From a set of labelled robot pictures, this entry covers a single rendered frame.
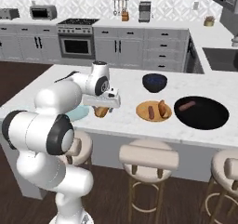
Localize dark sink basin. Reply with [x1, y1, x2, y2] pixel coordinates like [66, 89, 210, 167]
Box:
[202, 46, 238, 72]

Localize orange wooden plate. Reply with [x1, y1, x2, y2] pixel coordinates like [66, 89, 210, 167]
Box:
[135, 99, 174, 123]

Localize light blue plate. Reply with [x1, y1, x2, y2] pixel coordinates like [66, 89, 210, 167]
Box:
[65, 104, 91, 123]

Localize potted plant in yellow pot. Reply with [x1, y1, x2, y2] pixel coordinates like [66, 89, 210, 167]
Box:
[203, 15, 217, 28]

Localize brown bread bun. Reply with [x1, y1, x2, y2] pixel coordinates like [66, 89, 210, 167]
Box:
[157, 99, 170, 119]
[93, 106, 111, 119]

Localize beige round bar stool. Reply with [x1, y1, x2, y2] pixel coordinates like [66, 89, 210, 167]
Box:
[200, 149, 238, 224]
[118, 139, 180, 224]
[58, 129, 94, 167]

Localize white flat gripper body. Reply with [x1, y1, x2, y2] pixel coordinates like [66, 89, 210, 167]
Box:
[82, 94, 122, 110]

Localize large black bowl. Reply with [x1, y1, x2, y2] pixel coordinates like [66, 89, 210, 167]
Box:
[173, 95, 231, 131]

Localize silver coffee machine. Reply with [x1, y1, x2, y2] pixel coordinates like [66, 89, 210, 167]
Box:
[138, 0, 153, 24]

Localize brown sausage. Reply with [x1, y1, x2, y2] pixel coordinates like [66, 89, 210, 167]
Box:
[147, 105, 155, 121]
[178, 100, 197, 112]

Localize rail with hanging utensils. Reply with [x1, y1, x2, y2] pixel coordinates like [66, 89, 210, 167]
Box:
[112, 0, 130, 17]

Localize grey base cupboard run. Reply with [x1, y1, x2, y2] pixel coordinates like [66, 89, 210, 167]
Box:
[92, 26, 191, 73]
[0, 24, 62, 65]

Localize dark blue bowl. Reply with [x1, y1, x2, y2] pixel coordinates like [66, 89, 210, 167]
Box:
[141, 72, 169, 94]

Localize silver toaster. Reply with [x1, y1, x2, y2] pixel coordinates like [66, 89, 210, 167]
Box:
[0, 7, 21, 20]

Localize silver toaster oven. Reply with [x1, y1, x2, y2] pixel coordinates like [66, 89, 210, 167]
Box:
[29, 4, 59, 20]

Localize brown knife block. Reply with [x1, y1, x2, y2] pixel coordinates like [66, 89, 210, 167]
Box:
[121, 10, 130, 22]

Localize steel range with oven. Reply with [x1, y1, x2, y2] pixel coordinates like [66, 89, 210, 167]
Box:
[56, 17, 100, 60]

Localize grey wall cupboard with glass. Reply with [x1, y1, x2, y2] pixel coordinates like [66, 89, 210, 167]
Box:
[206, 0, 238, 36]

